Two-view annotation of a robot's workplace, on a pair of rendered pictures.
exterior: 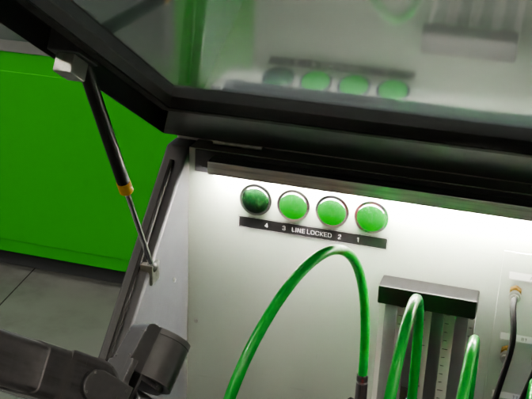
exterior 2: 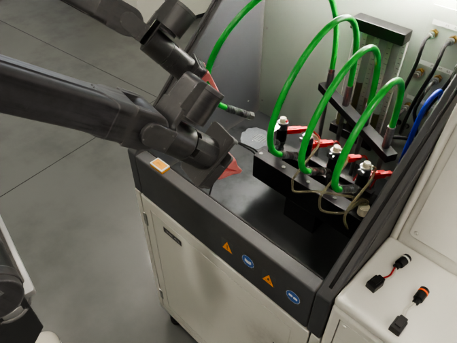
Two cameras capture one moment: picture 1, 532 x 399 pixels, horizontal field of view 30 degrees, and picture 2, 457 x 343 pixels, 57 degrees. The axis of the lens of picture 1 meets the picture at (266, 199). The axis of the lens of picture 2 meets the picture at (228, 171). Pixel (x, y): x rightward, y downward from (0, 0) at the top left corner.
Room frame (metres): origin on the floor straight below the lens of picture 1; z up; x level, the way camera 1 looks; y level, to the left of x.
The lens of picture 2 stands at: (0.25, -0.38, 1.74)
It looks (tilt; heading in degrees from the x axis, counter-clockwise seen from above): 44 degrees down; 28
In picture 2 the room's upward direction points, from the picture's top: straight up
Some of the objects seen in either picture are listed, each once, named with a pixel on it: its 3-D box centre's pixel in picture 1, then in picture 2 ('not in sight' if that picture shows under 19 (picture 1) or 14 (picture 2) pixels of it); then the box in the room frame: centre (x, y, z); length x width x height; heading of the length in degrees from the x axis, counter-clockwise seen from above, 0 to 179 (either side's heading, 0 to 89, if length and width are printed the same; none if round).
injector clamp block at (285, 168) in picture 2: not in sight; (311, 195); (1.05, -0.21, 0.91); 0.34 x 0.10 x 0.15; 74
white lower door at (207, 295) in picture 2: not in sight; (215, 313); (0.84, -0.03, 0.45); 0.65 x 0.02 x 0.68; 74
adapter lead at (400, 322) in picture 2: not in sight; (410, 309); (0.77, -0.50, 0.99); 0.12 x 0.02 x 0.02; 163
